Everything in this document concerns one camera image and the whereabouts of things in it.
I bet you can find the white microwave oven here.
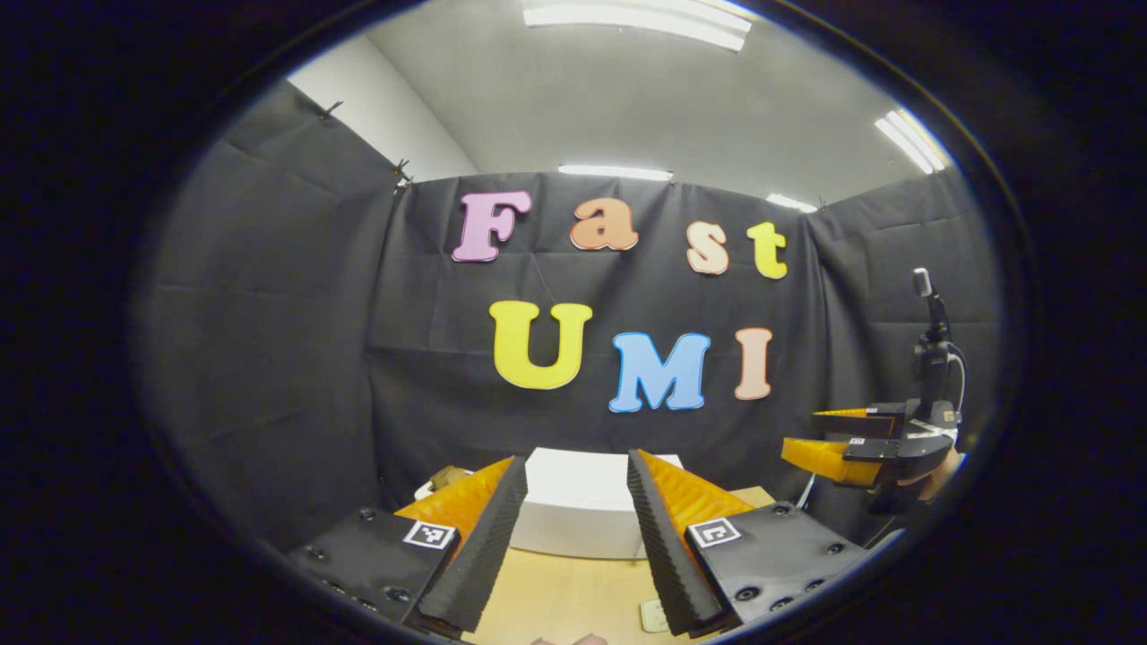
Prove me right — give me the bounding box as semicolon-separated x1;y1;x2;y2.
509;448;686;561

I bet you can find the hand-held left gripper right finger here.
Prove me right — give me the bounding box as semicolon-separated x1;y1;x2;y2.
625;448;868;637

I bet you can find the black backdrop cloth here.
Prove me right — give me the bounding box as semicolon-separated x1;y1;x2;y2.
134;81;1005;552

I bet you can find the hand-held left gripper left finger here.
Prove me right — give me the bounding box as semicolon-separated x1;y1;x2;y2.
287;455;530;637

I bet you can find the white toaster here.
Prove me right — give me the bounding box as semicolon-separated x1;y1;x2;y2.
414;466;476;501

